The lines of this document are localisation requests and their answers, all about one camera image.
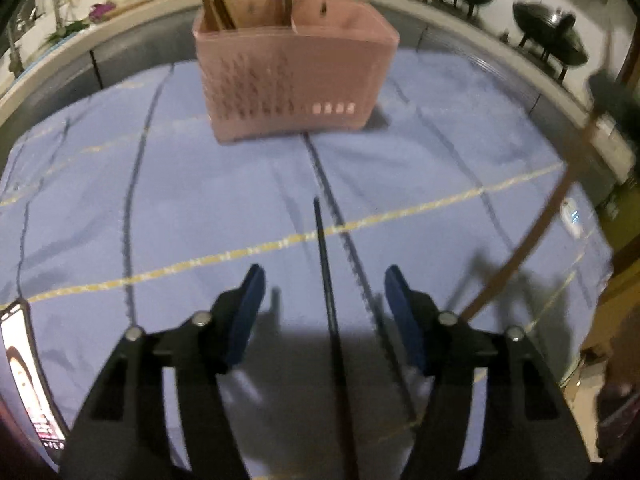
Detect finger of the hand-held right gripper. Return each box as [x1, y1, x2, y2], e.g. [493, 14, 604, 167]
[587, 71, 640, 133]

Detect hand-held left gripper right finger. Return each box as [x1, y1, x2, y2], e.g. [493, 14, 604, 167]
[383, 264, 592, 480]

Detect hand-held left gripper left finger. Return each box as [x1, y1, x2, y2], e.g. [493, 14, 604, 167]
[60, 263, 268, 480]

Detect black chopstick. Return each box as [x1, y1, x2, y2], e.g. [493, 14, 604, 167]
[312, 197, 362, 480]

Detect pink plastic utensil basket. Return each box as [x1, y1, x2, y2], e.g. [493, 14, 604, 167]
[192, 0, 401, 147]

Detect blue checked tablecloth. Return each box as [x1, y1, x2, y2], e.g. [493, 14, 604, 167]
[0, 49, 617, 480]

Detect smartphone with lit screen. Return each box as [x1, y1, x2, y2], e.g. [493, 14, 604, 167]
[0, 298, 69, 467]

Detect metal sink faucet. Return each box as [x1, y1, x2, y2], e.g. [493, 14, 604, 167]
[7, 0, 64, 77]

